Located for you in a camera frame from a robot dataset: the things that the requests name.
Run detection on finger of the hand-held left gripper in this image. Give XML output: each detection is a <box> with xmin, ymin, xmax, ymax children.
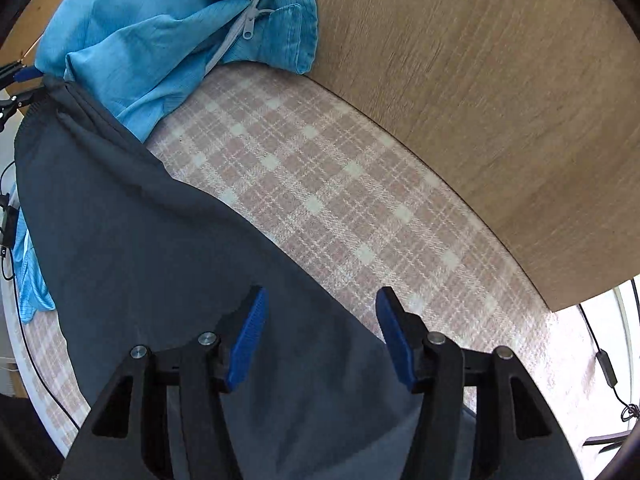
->
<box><xmin>0</xmin><ymin>87</ymin><xmax>51</xmax><ymax>128</ymax></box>
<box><xmin>0</xmin><ymin>57</ymin><xmax>43</xmax><ymax>83</ymax></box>

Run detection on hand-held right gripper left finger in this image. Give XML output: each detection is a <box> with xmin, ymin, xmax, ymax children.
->
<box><xmin>60</xmin><ymin>285</ymin><xmax>270</xmax><ymax>480</ymax></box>

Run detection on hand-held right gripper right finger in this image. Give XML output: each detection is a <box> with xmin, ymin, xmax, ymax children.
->
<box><xmin>376</xmin><ymin>287</ymin><xmax>583</xmax><ymax>480</ymax></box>

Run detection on dark grey drawstring pants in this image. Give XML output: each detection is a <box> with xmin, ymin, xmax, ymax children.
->
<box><xmin>14</xmin><ymin>82</ymin><xmax>476</xmax><ymax>480</ymax></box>

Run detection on light blue zip jacket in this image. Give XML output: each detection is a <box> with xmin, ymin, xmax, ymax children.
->
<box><xmin>12</xmin><ymin>0</ymin><xmax>319</xmax><ymax>326</ymax></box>

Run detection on large wooden board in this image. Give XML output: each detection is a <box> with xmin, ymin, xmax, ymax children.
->
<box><xmin>220</xmin><ymin>0</ymin><xmax>640</xmax><ymax>313</ymax></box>

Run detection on black ring light cable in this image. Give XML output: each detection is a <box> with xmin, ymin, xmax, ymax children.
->
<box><xmin>577</xmin><ymin>285</ymin><xmax>640</xmax><ymax>421</ymax></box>

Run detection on black inline cable controller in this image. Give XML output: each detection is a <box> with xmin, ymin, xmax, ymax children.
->
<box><xmin>594</xmin><ymin>350</ymin><xmax>618</xmax><ymax>388</ymax></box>

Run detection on black power cable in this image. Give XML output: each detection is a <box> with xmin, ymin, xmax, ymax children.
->
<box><xmin>0</xmin><ymin>160</ymin><xmax>81</xmax><ymax>431</ymax></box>

